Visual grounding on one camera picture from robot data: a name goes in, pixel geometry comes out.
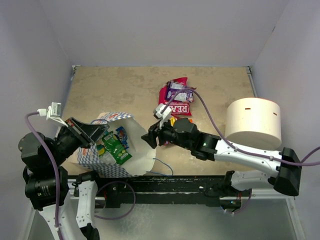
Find blue M&M's candy packet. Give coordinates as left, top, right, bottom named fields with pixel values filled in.
left=116, top=126, right=129, bottom=149

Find white cylindrical paper lamp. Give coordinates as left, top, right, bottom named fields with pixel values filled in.
left=224, top=97, right=282, bottom=151

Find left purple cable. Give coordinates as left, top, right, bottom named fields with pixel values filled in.
left=24, top=112, right=137, bottom=240

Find purple cable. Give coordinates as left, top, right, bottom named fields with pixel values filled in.
left=161, top=86, right=320, bottom=216
left=24, top=112, right=137, bottom=240

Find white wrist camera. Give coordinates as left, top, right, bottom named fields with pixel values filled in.
left=37, top=102, right=68, bottom=127
left=153, top=103, right=172, bottom=129

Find purple Fox's candy bag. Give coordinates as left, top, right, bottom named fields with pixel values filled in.
left=158, top=116, right=194, bottom=146

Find red Real chips bag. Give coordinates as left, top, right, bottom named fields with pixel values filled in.
left=158, top=76, right=194, bottom=116

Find blue colourful snack bag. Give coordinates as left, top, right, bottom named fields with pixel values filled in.
left=96, top=144, right=107, bottom=157

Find aluminium frame rails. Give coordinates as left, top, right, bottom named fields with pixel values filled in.
left=24, top=65, right=306, bottom=240

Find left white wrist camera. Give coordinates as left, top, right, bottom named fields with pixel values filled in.
left=37, top=102, right=68, bottom=127

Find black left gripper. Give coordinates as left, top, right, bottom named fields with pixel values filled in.
left=48, top=115, right=109, bottom=164

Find purple chocolate snack packet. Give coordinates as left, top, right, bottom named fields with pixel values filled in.
left=164, top=78, right=194, bottom=103

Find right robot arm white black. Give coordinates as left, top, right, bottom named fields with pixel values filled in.
left=141, top=118, right=302, bottom=197

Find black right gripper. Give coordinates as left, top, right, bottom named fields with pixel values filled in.
left=142, top=114, right=192, bottom=150

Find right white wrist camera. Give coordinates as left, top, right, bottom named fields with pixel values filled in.
left=153, top=103, right=172, bottom=129

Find blue checkered paper bag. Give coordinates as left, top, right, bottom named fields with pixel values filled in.
left=67, top=111, right=175, bottom=179

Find red small snack packet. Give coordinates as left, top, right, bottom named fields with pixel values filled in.
left=79, top=148, right=88, bottom=156

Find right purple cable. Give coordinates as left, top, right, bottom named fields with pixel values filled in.
left=161, top=86, right=320, bottom=216

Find green snack pack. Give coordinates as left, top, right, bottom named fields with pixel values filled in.
left=96, top=131, right=132, bottom=165

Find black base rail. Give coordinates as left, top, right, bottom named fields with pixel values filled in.
left=59, top=174, right=242, bottom=210

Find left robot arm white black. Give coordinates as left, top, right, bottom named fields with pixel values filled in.
left=18, top=114, right=109, bottom=240

